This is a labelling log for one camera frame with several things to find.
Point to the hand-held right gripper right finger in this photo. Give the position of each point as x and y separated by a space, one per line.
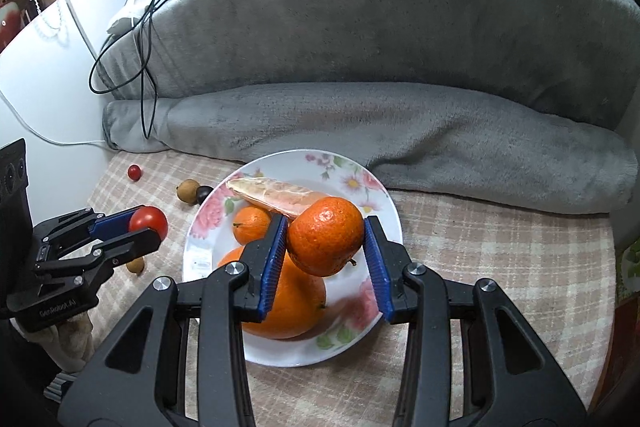
377 267

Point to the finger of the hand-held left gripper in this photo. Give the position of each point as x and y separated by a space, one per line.
132 244
112 224

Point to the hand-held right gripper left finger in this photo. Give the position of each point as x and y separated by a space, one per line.
275 267

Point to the red cherry tomato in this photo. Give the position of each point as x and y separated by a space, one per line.
152 219
134 172

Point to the large orange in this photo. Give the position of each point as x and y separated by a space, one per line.
295 302

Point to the small mandarin orange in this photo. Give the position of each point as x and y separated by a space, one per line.
250 224

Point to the peeled grapefruit segment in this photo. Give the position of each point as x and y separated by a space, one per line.
270 194

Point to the white floral plate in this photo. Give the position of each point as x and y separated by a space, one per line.
310 167

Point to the beige fuzzy cloth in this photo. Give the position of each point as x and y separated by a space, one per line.
72 342

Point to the dark brown longan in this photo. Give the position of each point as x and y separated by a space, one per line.
204 194

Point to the beige checked tablecloth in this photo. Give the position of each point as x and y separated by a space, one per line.
475 247

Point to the rolled grey fleece blanket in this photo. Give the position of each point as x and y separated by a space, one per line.
400 142

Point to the white power adapter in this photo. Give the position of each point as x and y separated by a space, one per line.
125 14

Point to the folded grey fleece blanket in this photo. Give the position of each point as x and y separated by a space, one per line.
375 17

